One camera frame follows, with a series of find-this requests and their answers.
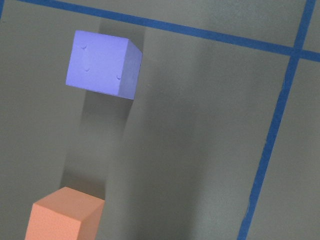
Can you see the orange foam block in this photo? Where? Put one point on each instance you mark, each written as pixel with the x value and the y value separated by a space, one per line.
pixel 66 214

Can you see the purple foam block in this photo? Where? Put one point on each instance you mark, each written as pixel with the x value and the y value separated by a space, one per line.
pixel 104 64

